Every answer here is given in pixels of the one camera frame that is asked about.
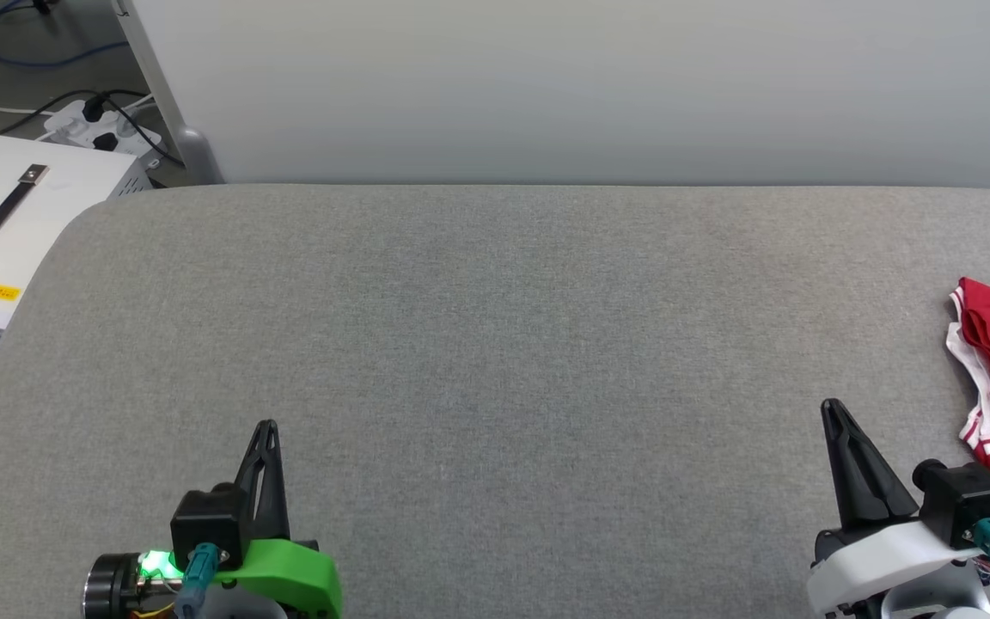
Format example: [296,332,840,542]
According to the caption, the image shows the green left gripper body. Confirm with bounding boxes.
[136,537,344,619]

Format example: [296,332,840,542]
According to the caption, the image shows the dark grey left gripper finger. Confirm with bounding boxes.
[234,420,267,518]
[245,420,292,543]

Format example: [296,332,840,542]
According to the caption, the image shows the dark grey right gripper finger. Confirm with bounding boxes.
[820,398,922,530]

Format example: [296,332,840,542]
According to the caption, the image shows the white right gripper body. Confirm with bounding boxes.
[806,514,990,619]

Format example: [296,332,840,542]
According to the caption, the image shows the black cylindrical left gripper motor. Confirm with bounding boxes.
[84,553,149,619]

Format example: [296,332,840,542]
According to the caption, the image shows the white box appliance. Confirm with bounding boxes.
[0,134,158,334]

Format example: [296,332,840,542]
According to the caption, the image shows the white power strip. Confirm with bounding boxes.
[42,98,162,161]

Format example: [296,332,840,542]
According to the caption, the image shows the white partition panel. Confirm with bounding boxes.
[130,0,990,191]

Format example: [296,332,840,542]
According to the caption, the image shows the grey partition post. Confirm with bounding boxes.
[113,0,227,187]

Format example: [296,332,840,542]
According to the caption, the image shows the black power cable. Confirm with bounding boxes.
[0,86,188,169]

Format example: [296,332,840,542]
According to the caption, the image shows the blue cable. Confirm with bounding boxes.
[0,0,133,70]

